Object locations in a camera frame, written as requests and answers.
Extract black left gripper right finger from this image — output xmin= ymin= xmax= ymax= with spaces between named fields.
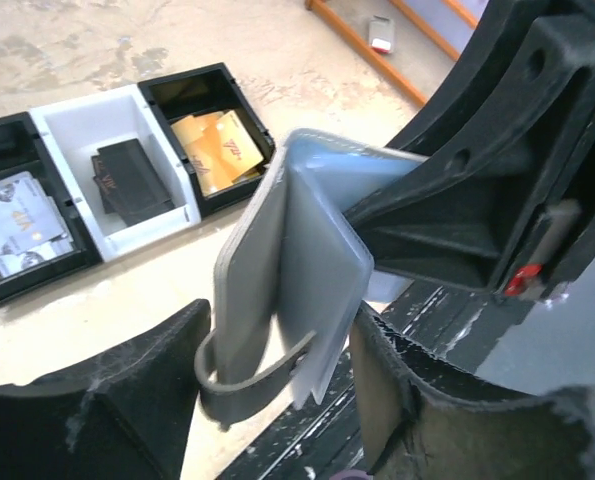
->
xmin=351 ymin=303 xmax=595 ymax=479

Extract silver cards stack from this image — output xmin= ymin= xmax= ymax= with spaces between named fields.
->
xmin=0 ymin=171 xmax=74 ymax=281

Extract gold cards stack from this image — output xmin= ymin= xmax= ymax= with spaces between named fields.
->
xmin=171 ymin=110 xmax=264 ymax=197

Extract black bin left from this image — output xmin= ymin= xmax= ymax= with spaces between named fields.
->
xmin=0 ymin=112 xmax=102 ymax=307

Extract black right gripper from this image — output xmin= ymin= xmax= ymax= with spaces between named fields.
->
xmin=345 ymin=1 xmax=595 ymax=298

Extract grey card holder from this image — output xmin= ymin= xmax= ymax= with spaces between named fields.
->
xmin=195 ymin=128 xmax=422 ymax=426

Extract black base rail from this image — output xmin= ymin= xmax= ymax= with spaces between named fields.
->
xmin=220 ymin=281 xmax=532 ymax=479

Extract black cards stack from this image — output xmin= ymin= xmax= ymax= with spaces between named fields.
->
xmin=91 ymin=139 xmax=175 ymax=227

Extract white middle bin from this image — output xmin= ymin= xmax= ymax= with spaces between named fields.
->
xmin=30 ymin=85 xmax=201 ymax=262

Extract orange wooden rack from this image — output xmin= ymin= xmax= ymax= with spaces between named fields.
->
xmin=304 ymin=1 xmax=487 ymax=107

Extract black bin with gold cards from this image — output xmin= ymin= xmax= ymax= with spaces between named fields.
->
xmin=138 ymin=63 xmax=275 ymax=218

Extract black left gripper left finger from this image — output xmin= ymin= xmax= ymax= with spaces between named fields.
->
xmin=0 ymin=299 xmax=211 ymax=479

